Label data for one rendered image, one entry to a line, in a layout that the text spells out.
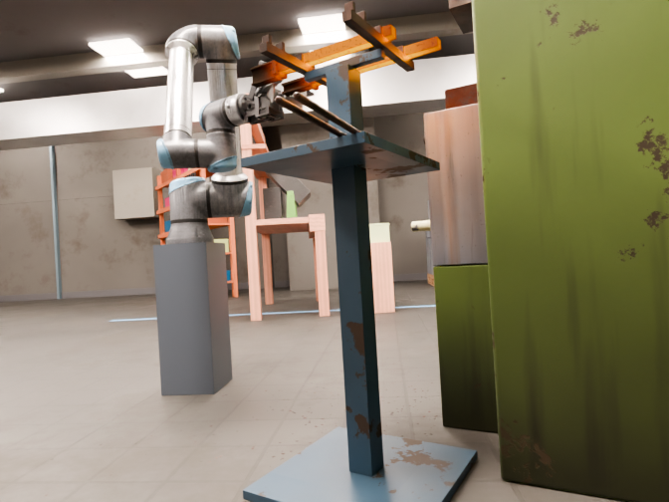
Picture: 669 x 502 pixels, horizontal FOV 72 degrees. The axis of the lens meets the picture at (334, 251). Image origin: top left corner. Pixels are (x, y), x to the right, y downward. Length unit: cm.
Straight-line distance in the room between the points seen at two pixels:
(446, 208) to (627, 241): 51
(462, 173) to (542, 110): 36
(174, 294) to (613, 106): 157
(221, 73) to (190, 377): 118
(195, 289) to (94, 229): 797
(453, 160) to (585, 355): 62
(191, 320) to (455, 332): 104
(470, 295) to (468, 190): 29
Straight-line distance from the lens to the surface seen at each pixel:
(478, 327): 136
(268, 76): 128
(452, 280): 136
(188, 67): 180
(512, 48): 114
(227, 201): 195
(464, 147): 137
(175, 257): 193
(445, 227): 136
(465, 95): 143
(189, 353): 195
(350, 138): 86
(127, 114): 781
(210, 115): 152
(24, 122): 874
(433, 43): 119
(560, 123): 108
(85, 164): 1004
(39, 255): 1046
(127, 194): 912
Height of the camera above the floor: 52
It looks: 1 degrees up
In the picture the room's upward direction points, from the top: 3 degrees counter-clockwise
